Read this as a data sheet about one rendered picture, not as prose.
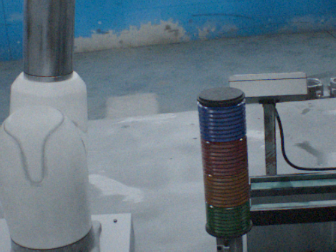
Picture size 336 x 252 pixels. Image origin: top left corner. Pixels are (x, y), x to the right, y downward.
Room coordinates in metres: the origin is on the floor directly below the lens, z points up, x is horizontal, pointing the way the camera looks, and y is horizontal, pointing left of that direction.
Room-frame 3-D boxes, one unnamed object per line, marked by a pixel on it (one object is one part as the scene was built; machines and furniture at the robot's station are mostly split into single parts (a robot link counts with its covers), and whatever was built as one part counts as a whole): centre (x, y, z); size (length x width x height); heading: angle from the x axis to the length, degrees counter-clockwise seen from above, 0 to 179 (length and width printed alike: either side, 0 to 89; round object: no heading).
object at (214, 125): (0.72, -0.06, 1.19); 0.06 x 0.06 x 0.04
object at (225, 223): (0.72, -0.06, 1.05); 0.06 x 0.06 x 0.04
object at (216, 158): (0.72, -0.06, 1.14); 0.06 x 0.06 x 0.04
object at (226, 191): (0.72, -0.06, 1.10); 0.06 x 0.06 x 0.04
